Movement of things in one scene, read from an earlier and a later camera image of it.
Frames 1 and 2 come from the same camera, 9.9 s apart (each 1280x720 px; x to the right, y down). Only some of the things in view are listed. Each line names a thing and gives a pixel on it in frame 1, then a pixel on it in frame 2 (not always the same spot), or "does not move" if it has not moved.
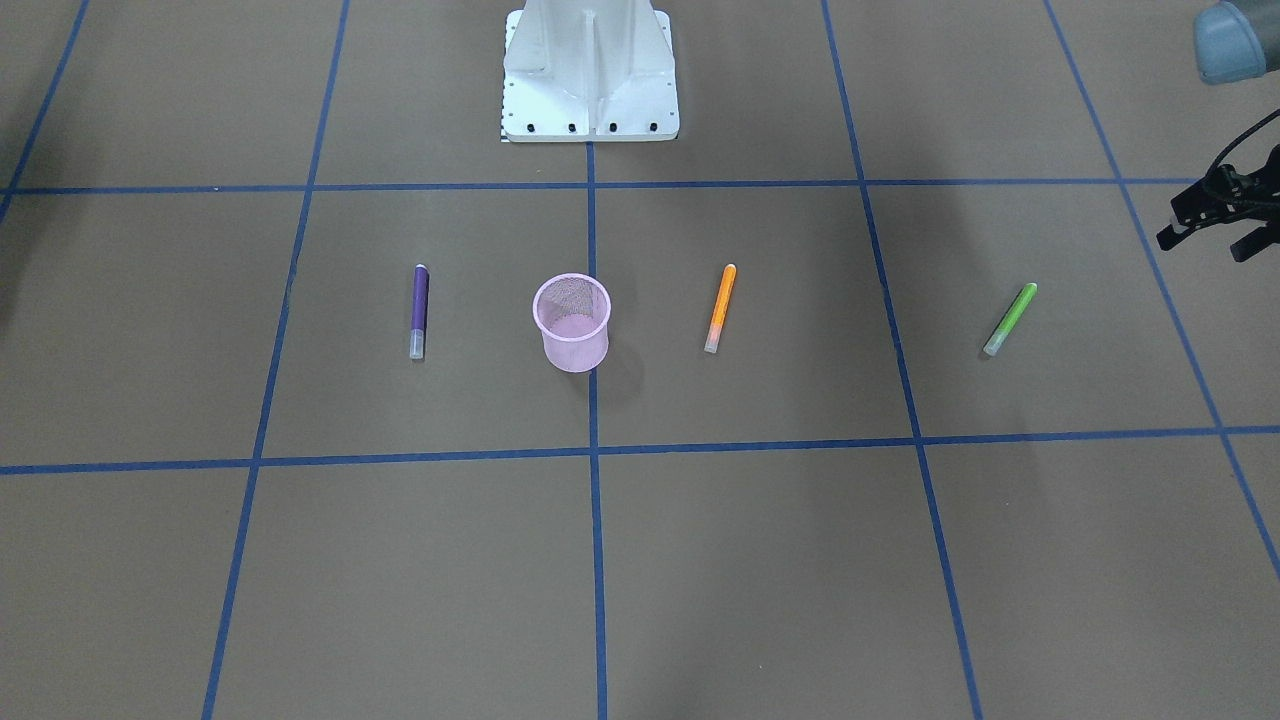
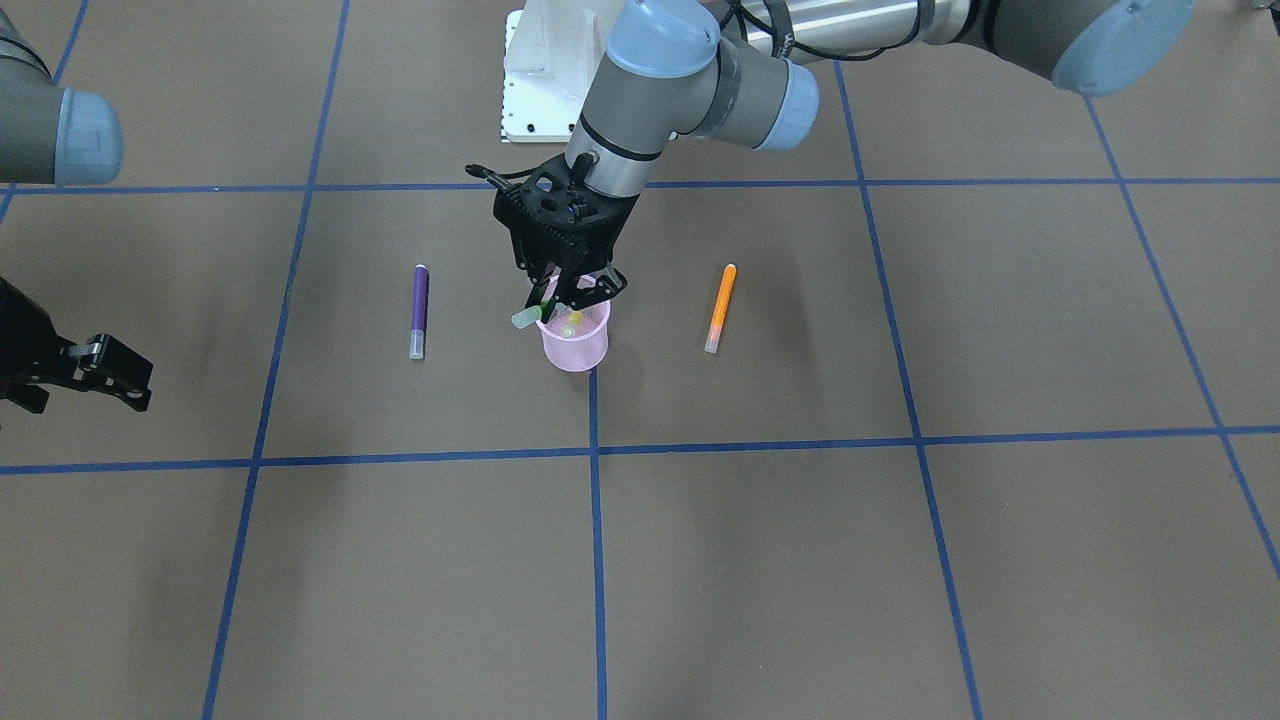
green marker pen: [1011, 319] to [533, 314]
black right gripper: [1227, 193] to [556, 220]
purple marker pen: [420, 306] does not move
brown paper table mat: [874, 397] does not move
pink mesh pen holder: [572, 312] does not move
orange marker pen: [730, 271] does not move
